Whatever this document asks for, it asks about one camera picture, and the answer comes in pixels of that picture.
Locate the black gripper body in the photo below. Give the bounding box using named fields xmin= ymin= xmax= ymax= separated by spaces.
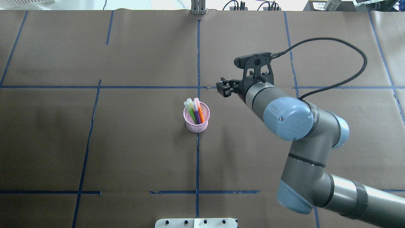
xmin=231 ymin=79 xmax=250 ymax=98

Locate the orange highlighter pen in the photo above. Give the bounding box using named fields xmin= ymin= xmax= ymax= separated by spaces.
xmin=193 ymin=97 xmax=204 ymax=124

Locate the green highlighter pen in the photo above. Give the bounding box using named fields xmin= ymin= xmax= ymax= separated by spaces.
xmin=184 ymin=101 xmax=197 ymax=124

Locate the purple highlighter pen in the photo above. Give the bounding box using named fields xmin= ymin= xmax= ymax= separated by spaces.
xmin=193 ymin=101 xmax=202 ymax=125

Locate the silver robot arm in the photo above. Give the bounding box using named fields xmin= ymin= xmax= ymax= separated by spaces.
xmin=216 ymin=78 xmax=404 ymax=228

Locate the pink mesh pen holder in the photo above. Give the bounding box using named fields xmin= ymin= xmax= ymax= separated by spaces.
xmin=183 ymin=101 xmax=211 ymax=133

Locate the white pillar with base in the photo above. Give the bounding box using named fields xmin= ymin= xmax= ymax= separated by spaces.
xmin=155 ymin=218 xmax=238 ymax=228

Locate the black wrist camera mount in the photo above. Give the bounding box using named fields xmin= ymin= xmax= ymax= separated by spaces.
xmin=234 ymin=52 xmax=274 ymax=86

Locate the aluminium frame post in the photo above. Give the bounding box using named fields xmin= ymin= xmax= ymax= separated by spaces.
xmin=190 ymin=0 xmax=206 ymax=15

